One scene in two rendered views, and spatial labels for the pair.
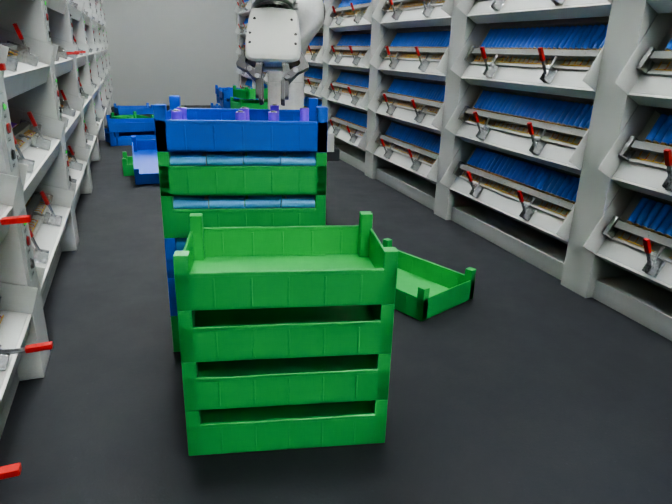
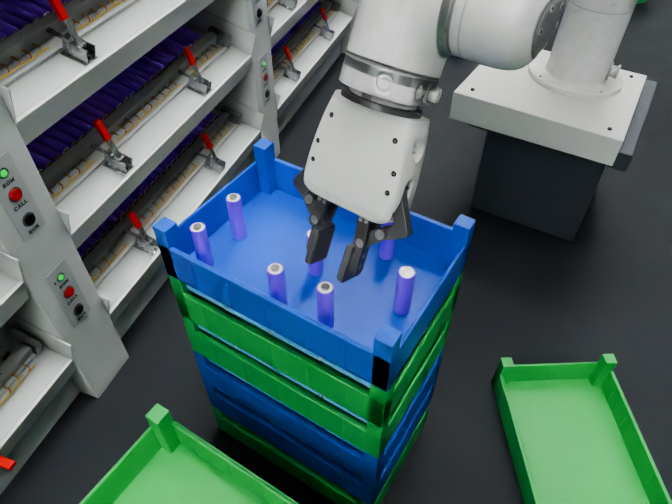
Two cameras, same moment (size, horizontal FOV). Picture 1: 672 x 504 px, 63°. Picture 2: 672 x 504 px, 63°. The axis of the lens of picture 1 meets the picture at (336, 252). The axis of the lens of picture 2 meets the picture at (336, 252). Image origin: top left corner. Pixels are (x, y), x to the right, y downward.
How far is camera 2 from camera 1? 83 cm
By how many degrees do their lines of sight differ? 42
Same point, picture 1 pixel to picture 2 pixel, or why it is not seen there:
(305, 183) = (352, 402)
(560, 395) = not seen: outside the picture
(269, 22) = (351, 134)
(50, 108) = (241, 16)
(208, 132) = (220, 286)
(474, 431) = not seen: outside the picture
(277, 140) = (311, 341)
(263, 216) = (297, 397)
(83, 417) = (81, 490)
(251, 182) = (279, 360)
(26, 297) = (63, 348)
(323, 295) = not seen: outside the picture
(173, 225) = (199, 345)
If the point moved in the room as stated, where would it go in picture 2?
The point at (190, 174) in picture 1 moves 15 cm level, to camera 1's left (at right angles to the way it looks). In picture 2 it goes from (207, 314) to (134, 256)
